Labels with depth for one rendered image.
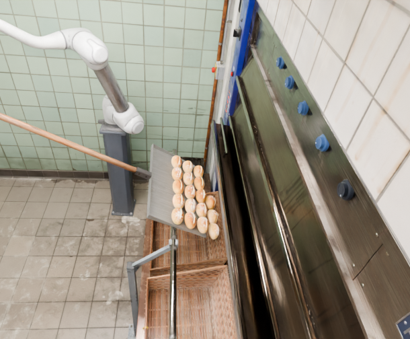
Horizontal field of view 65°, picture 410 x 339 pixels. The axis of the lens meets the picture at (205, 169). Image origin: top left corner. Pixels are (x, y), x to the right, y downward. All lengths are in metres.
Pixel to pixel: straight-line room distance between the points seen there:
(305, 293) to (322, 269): 0.09
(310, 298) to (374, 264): 0.26
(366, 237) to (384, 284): 0.10
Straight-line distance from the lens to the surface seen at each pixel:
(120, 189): 3.01
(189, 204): 1.80
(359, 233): 0.79
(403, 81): 0.68
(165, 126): 3.12
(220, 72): 2.46
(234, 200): 1.56
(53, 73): 3.03
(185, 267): 2.07
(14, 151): 3.67
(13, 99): 3.29
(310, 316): 0.96
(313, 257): 0.97
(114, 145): 2.67
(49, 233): 3.30
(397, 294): 0.71
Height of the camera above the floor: 2.54
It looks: 43 degrees down
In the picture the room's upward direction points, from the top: 8 degrees clockwise
